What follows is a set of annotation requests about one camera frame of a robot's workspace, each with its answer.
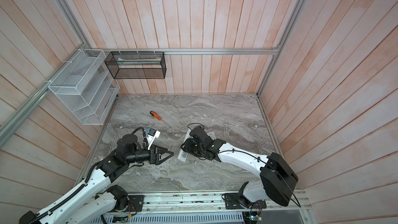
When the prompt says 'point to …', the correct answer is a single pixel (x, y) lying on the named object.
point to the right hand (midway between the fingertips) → (182, 147)
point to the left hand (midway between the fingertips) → (169, 156)
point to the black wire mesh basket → (125, 65)
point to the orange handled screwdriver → (155, 115)
